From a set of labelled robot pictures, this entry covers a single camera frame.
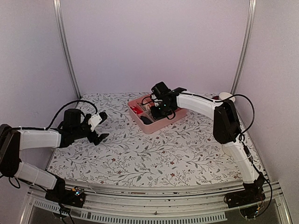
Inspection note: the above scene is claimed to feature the left aluminium frame post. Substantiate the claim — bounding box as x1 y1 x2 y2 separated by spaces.
53 0 81 99

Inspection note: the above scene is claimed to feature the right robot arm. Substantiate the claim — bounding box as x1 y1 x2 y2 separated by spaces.
150 82 265 203

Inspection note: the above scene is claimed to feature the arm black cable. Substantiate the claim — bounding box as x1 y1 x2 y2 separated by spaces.
141 93 273 206
0 100 98 189

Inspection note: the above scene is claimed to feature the pink divided organizer box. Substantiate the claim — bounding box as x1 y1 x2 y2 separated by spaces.
127 94 187 134

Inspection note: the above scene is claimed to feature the white small bowl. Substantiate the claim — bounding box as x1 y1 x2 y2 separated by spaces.
219 92 235 102

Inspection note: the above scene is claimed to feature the grey underwear cream waistband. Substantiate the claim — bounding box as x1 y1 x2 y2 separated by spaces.
141 102 152 111

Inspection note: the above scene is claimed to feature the dark rolled cloth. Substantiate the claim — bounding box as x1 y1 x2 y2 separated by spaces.
140 116 153 125

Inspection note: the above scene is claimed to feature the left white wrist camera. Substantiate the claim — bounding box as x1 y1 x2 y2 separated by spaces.
88 112 107 132

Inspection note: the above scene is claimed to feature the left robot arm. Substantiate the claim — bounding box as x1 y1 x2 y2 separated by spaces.
0 109 108 203

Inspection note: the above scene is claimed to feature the red rolled cloth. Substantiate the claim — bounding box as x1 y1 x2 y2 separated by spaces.
130 106 143 114

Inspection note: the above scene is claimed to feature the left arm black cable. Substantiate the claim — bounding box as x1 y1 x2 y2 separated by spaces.
0 100 98 189

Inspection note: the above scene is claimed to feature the floral table cloth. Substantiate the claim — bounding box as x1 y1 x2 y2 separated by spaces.
48 93 242 187

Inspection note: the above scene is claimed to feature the aluminium frame post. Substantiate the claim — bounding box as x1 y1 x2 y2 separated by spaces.
230 0 256 95
53 0 81 99

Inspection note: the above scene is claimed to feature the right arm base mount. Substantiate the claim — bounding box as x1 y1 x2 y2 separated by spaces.
223 179 273 208

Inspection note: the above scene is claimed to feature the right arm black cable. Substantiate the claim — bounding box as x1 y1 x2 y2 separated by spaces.
141 93 273 206

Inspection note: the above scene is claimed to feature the right aluminium frame post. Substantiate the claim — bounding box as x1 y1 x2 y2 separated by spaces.
230 0 256 95

